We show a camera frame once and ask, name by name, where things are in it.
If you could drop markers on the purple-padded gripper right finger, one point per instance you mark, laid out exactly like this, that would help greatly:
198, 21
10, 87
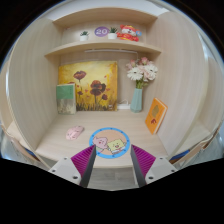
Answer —
148, 168

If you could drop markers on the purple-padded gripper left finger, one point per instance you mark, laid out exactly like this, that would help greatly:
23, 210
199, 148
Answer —
78, 168

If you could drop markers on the pink computer mouse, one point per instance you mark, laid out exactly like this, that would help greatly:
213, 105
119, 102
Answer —
74, 132

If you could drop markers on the round cartoon mouse pad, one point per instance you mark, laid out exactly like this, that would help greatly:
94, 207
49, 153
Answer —
110, 142

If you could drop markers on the orange book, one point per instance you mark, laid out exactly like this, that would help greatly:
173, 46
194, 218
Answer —
155, 115

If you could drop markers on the teal ribbed vase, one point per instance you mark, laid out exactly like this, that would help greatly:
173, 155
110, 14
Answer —
136, 103

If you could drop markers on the white power adapter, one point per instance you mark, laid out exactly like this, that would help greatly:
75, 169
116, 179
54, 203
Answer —
123, 105

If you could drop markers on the green book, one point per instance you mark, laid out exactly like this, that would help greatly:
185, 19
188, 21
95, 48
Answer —
66, 101

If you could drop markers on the yellow poppy flower painting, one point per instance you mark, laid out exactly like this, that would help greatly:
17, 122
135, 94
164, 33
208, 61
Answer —
95, 84

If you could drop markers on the pink white flower bouquet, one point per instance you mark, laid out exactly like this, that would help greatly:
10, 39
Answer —
141, 71

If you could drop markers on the white light bar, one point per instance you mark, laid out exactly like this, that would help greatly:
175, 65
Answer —
111, 50

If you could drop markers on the left small potted plant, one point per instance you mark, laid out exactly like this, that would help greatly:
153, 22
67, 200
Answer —
84, 36

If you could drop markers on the small potted plant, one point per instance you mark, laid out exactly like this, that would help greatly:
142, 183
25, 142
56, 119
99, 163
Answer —
84, 36
112, 33

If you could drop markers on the red lucky figurine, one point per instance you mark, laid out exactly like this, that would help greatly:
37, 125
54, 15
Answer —
128, 32

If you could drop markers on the right small potted plant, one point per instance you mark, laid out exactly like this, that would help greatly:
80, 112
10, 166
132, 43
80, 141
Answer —
112, 33

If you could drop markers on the purple round number sign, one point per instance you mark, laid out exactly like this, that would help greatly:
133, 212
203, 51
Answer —
101, 31

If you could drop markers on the wooden wall shelf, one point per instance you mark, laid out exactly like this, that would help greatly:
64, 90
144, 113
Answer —
114, 44

